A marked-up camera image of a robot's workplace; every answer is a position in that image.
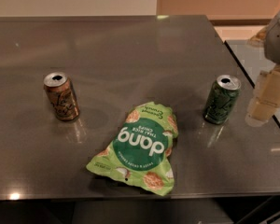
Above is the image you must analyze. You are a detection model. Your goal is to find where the orange soda can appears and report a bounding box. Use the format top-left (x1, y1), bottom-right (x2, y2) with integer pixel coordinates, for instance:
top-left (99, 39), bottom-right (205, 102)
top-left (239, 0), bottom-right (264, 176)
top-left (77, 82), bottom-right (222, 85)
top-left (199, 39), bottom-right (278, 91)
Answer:
top-left (43, 72), bottom-right (80, 121)

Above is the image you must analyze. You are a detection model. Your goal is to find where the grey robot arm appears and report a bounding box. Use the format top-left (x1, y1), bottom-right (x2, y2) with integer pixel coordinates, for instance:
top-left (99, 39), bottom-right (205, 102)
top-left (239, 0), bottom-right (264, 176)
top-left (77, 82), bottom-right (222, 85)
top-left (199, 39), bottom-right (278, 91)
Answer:
top-left (245, 10), bottom-right (280, 127)

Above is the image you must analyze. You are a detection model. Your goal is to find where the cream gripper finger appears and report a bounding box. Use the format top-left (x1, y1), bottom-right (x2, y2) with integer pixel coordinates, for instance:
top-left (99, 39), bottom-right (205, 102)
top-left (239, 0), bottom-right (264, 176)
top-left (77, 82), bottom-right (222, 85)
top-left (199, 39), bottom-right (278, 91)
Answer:
top-left (245, 64), bottom-right (280, 127)

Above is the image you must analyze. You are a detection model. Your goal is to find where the adjacent grey side table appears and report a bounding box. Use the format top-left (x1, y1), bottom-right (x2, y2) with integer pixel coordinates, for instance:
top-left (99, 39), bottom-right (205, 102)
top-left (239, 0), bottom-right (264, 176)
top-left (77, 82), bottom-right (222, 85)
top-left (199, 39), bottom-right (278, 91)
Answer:
top-left (225, 40), bottom-right (280, 127)

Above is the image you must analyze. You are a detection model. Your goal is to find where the green soda can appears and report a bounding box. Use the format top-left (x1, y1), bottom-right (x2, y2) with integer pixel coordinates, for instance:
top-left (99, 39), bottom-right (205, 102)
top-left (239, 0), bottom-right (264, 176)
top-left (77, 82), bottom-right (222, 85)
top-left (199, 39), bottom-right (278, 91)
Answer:
top-left (203, 75), bottom-right (241, 125)

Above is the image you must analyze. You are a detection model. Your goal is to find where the green rice chip bag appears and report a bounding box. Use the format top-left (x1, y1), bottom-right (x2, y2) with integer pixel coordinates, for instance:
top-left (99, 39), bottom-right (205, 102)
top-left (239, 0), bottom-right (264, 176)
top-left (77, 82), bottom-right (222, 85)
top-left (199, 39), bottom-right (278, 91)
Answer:
top-left (86, 102), bottom-right (178, 196)

